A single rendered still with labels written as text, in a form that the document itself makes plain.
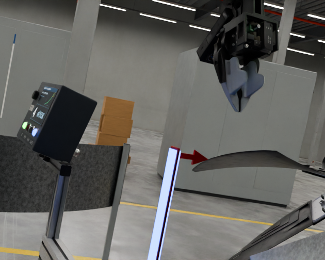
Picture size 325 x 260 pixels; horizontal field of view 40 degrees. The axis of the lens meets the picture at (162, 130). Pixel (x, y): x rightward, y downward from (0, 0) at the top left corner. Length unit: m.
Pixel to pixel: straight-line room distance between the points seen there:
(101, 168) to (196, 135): 4.29
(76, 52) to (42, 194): 2.68
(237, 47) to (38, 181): 1.89
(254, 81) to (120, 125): 8.08
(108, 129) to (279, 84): 3.42
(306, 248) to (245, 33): 0.40
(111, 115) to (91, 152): 6.14
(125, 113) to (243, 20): 8.10
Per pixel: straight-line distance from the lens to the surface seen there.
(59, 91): 1.21
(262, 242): 1.03
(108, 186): 2.87
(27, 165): 2.48
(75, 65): 4.99
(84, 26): 5.03
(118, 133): 8.84
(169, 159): 0.70
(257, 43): 0.78
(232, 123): 7.10
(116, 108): 8.80
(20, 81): 6.73
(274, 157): 0.71
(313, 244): 0.89
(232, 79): 0.78
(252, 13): 0.78
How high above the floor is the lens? 1.25
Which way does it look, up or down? 3 degrees down
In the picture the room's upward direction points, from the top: 11 degrees clockwise
